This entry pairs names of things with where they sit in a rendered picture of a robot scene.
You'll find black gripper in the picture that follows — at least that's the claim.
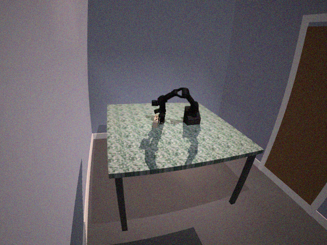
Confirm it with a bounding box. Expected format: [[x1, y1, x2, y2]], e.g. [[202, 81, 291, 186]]
[[158, 107, 166, 122]]

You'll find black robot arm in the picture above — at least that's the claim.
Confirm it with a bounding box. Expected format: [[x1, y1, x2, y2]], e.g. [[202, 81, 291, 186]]
[[152, 87, 199, 114]]

